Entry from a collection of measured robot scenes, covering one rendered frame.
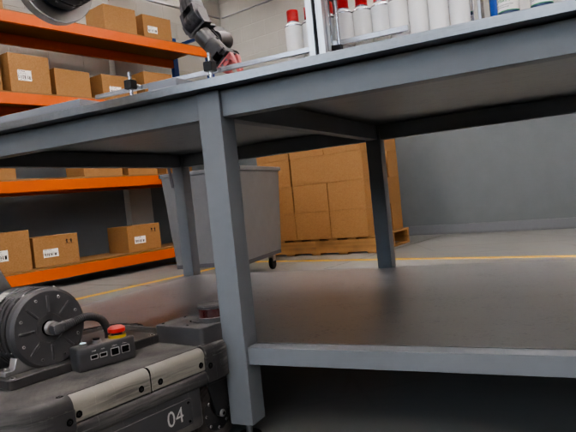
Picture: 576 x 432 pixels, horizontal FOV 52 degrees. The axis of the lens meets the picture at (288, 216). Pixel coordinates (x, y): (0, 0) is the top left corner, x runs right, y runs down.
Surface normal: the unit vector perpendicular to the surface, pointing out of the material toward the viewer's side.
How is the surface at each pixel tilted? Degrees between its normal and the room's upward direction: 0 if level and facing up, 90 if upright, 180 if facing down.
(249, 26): 90
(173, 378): 90
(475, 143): 90
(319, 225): 90
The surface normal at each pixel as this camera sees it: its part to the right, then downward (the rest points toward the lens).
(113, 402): 0.79, -0.06
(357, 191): -0.53, 0.08
